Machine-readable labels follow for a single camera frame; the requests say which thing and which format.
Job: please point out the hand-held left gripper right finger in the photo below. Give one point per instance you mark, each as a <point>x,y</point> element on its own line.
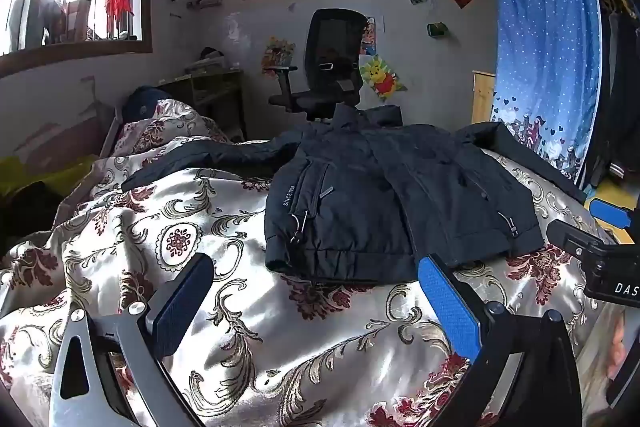
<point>450,307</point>

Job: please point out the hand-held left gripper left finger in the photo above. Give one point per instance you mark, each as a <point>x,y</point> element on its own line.
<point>182,302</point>

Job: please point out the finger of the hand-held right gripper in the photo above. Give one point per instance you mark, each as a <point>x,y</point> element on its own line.
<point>607,213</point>
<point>570,234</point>

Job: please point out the dark navy padded jacket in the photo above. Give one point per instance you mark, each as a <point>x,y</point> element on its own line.
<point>360,187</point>

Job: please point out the dark hanging clothes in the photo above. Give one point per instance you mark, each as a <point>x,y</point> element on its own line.
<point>617,82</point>

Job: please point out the pale clothes hanger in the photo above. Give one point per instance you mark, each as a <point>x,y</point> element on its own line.
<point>92,97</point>

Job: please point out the person's right hand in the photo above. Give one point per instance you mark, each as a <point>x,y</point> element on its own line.
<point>616,344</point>

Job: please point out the floral satin blanket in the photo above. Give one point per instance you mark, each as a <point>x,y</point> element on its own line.
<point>240,227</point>

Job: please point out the pale wooden board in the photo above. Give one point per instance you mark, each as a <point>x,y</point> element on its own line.
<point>484,97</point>

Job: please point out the blue dotted curtain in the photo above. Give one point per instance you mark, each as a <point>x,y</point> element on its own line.
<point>545,32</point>

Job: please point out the yellow green cloth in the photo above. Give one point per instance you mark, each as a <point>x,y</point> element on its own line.
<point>30,172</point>

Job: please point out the wooden desk with shelves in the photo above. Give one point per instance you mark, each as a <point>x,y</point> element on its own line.
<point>220,94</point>

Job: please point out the yellow bear poster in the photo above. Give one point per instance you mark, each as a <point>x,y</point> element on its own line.
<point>382,79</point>

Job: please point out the stack of papers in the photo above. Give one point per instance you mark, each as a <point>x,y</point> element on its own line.
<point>210,66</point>

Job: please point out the small green hanging bag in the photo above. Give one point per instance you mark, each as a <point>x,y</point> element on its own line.
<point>438,30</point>

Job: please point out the dark bag on desk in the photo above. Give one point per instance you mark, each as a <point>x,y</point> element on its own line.
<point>211,53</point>

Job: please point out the colourful cartoon poster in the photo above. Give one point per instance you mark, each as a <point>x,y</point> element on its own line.
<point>278,56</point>

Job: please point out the anime figures poster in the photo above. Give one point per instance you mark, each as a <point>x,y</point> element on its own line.
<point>370,37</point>

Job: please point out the black mesh office chair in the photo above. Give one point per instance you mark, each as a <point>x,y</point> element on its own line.
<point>332,37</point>

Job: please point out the small wall rack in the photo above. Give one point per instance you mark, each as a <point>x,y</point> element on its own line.
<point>204,3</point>

